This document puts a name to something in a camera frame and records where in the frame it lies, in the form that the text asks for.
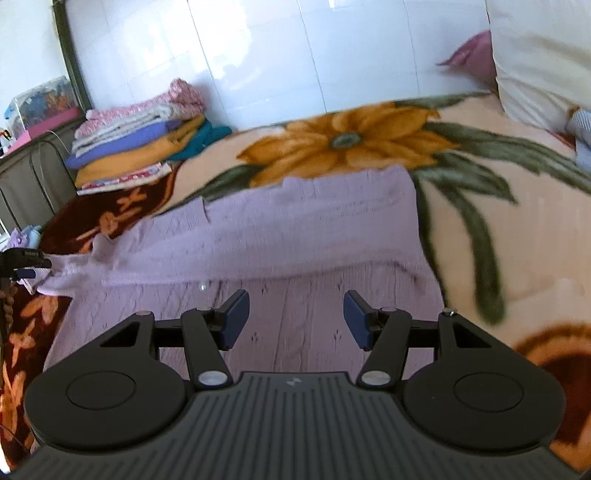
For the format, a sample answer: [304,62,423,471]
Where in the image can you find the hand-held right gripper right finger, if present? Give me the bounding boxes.
[344,289,493,390]

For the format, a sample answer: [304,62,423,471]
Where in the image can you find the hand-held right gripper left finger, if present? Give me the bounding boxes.
[100,289,251,389]

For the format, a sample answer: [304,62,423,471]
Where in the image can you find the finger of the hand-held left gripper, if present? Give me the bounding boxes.
[0,248,53,281]

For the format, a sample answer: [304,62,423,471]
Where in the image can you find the lilac knit sweater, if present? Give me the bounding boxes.
[34,165,447,385]

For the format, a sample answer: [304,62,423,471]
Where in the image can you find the stack of folded clothes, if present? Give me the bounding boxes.
[64,78,232,197]

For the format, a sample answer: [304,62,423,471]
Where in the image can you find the brown braided strand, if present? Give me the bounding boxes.
[0,284,16,329]

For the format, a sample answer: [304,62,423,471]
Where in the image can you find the dark grey cabinet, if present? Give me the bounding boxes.
[0,112,89,232]

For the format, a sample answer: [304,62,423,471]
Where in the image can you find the clear storage box pink lid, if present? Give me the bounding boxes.
[4,75,87,145]

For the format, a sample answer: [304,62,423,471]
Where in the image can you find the floral fleece blanket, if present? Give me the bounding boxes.
[0,90,591,472]

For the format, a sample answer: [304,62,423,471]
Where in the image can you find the pink pillow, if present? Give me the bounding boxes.
[436,30,498,94]

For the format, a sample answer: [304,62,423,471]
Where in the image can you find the blue and white cloth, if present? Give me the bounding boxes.
[565,107,591,175]

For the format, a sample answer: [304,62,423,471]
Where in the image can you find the white pillow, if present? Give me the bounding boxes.
[486,0,591,136]

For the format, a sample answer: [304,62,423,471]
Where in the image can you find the dark green bed post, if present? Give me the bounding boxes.
[50,0,94,112]

